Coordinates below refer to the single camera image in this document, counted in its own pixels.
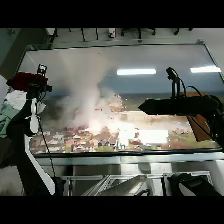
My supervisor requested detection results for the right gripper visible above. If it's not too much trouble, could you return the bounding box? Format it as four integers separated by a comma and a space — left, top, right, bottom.
151, 95, 220, 116

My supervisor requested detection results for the black office chair base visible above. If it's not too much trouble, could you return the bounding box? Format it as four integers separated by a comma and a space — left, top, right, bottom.
120, 27, 157, 40

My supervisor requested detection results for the white garment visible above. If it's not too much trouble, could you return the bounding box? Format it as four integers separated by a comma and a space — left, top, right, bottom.
2, 89, 47, 115

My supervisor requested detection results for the pale green garment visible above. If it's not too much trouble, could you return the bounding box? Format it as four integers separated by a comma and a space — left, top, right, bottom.
0, 102, 22, 140

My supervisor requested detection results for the black cable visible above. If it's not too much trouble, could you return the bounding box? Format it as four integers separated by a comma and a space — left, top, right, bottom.
179, 78, 204, 98
34, 113, 58, 197

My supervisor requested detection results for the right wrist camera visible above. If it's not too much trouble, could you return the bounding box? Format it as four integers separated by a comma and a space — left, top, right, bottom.
165, 66, 183, 98

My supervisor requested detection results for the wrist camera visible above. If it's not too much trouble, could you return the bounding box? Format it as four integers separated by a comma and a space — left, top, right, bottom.
165, 66, 183, 98
36, 63, 48, 77

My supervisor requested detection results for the silver frame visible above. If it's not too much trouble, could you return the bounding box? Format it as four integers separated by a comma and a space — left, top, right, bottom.
13, 39, 224, 197

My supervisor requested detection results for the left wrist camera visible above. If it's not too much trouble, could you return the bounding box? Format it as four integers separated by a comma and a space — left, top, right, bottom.
36, 63, 48, 77

